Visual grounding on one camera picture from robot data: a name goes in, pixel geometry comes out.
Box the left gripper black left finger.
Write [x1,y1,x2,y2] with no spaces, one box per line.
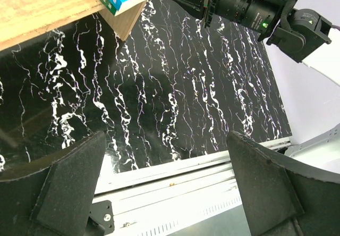
[1,131,106,235]

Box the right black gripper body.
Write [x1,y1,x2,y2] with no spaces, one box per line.
[203,0,279,41]

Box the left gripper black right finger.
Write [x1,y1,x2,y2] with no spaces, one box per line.
[226,131,339,235]

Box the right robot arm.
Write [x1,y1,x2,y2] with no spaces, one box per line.
[173,0,339,84]

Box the black marble pattern mat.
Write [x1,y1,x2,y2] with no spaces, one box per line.
[1,0,291,173]

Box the wooden two-tier shelf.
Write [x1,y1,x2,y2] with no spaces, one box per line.
[1,0,145,50]

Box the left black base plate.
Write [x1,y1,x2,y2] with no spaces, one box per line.
[84,200,115,236]

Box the aluminium mounting rail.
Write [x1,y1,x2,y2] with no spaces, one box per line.
[90,137,340,236]

